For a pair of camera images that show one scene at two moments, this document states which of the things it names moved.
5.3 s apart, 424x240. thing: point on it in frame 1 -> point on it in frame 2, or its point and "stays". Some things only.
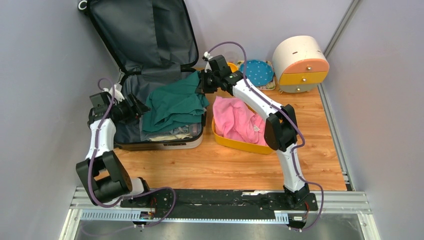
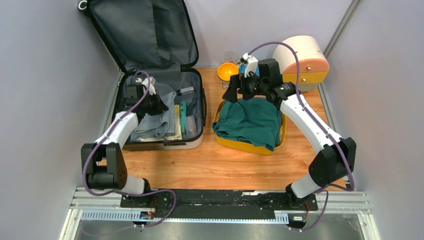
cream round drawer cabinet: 299,64 stays
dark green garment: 179,103 -> 255,120
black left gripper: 133,115 -> 161,107
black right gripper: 204,87 -> 230,95
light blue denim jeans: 191,130 -> 161,125
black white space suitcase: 150,41 stays
